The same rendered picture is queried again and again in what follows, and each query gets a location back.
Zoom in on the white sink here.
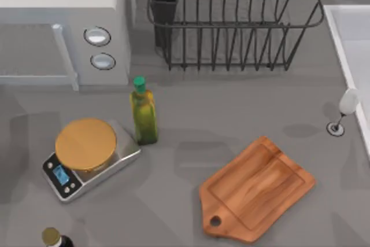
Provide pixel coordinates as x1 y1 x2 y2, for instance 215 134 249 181
323 4 370 163

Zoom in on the green oil bottle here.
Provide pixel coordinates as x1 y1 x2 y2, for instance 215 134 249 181
129 76 159 146

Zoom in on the pale microwave oven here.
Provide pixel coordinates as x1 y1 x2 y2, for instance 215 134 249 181
0 0 136 91

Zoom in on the wooden cutting board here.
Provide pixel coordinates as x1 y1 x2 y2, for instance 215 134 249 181
198 135 316 244

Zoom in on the black cutlery holder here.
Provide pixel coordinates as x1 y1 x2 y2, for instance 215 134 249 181
146 0 179 47

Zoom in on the dark bottle with gold cap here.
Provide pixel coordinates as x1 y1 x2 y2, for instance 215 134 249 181
41 227 75 247

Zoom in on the microwave door handle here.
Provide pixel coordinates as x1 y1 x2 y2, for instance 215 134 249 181
51 23 80 91

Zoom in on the black wire dish rack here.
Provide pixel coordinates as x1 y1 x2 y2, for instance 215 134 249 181
146 0 325 72

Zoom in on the tall tap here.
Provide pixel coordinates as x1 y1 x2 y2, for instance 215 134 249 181
326 88 360 137

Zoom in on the silver kitchen scale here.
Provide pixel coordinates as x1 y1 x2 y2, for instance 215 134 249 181
42 117 142 202

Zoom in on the round microwave knob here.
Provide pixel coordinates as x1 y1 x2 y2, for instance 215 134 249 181
90 52 117 71
83 25 112 47

